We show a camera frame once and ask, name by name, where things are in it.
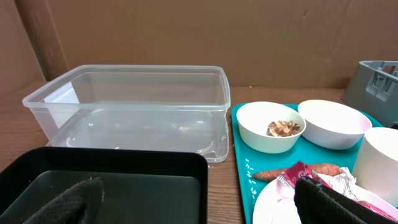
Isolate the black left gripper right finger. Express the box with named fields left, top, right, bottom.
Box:
left=294, top=177, right=395, bottom=224

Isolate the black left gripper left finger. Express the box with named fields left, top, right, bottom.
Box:
left=24, top=177, right=104, bottom=224

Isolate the orange carrot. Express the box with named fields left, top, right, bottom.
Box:
left=252, top=163, right=343, bottom=182

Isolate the white tissue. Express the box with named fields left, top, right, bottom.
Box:
left=318, top=167, right=358, bottom=200

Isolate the red snack wrapper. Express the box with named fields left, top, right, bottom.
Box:
left=277, top=161, right=397, bottom=223

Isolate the pink plate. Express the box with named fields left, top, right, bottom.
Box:
left=252, top=179, right=397, bottom=224

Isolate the white cup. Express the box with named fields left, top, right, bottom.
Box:
left=352, top=127, right=397, bottom=207

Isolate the pink bowl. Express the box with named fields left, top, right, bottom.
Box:
left=298, top=100, right=373, bottom=150

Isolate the brown walnut piece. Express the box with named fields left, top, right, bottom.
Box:
left=267, top=121, right=301, bottom=137

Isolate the white bowl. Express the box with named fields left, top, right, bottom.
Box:
left=236, top=101, right=306, bottom=154

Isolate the black tray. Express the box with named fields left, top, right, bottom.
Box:
left=1, top=147, right=208, bottom=223

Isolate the teal tray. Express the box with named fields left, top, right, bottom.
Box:
left=230, top=102, right=384, bottom=224

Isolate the clear plastic bin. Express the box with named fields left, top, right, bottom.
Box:
left=22, top=65, right=231, bottom=163

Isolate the grey dish rack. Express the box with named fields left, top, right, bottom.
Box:
left=342, top=60, right=397, bottom=129

